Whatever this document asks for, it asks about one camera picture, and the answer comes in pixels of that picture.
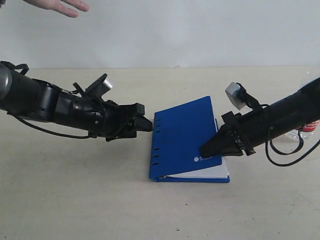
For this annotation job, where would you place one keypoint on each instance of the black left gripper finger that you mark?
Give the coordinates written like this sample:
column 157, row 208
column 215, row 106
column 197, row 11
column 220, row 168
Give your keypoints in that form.
column 142, row 124

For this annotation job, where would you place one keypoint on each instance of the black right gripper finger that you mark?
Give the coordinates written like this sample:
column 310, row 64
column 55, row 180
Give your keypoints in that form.
column 223, row 136
column 230, row 150

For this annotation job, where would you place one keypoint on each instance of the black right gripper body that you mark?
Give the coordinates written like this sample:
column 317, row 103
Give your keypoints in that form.
column 249, row 130

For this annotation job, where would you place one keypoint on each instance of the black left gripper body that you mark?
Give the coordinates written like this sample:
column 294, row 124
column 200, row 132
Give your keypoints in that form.
column 100, row 118

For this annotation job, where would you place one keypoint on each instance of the blue ring binder notebook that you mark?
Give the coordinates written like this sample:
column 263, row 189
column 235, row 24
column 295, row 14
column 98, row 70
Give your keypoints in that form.
column 178, row 134

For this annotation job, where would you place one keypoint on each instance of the clear plastic bottle red label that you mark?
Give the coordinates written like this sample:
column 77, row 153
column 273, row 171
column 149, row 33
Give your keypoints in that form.
column 304, row 132

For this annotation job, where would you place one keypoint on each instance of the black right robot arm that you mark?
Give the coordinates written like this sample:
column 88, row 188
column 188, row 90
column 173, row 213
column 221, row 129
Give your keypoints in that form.
column 290, row 112

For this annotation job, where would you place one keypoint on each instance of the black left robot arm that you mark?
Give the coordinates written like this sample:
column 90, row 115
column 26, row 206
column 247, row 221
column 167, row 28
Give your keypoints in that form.
column 30, row 99

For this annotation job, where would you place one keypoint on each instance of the person's open bare hand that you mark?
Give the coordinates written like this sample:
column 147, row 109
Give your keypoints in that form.
column 68, row 8

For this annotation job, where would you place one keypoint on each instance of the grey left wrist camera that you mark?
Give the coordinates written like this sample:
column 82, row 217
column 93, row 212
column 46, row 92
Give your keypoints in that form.
column 99, row 87

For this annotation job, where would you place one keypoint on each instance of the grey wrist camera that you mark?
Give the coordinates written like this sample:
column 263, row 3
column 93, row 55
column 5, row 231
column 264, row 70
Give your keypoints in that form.
column 233, row 92
column 99, row 87

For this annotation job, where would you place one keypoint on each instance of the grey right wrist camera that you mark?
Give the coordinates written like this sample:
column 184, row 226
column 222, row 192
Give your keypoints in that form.
column 233, row 92

